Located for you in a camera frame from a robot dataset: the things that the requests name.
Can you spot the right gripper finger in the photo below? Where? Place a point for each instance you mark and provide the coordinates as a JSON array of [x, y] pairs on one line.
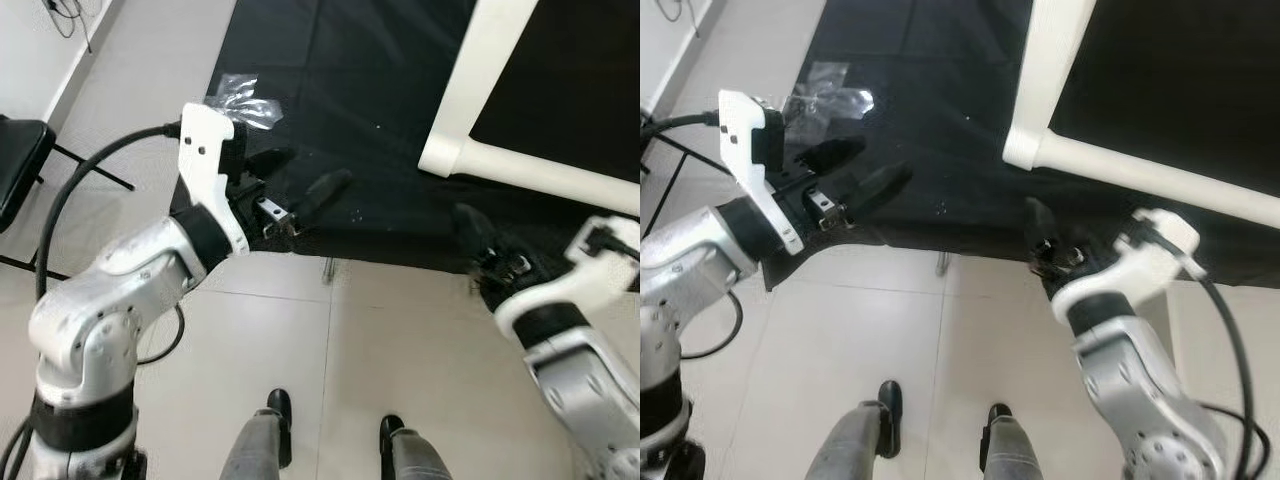
[[1040, 228], [472, 232]]

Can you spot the black folding chair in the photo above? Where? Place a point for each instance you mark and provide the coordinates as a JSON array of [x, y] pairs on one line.
[[675, 155], [20, 165]]

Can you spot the black tablecloth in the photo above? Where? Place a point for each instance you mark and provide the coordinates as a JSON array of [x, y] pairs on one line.
[[950, 100], [380, 100]]

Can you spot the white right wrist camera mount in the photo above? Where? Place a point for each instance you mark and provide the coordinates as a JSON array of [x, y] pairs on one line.
[[590, 270], [1140, 255]]

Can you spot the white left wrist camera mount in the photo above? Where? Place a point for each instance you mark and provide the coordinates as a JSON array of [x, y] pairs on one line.
[[745, 140], [205, 160]]

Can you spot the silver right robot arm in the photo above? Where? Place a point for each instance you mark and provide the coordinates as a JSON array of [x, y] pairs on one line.
[[590, 390], [1150, 390]]

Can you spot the grey metal table leg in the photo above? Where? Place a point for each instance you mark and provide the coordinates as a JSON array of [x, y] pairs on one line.
[[942, 262], [327, 268]]

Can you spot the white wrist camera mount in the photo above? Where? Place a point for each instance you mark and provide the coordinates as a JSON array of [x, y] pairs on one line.
[[745, 140], [205, 160], [1140, 255], [590, 270]]

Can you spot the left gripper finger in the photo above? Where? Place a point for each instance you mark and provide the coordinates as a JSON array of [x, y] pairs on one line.
[[830, 155], [272, 163], [325, 190], [880, 188]]

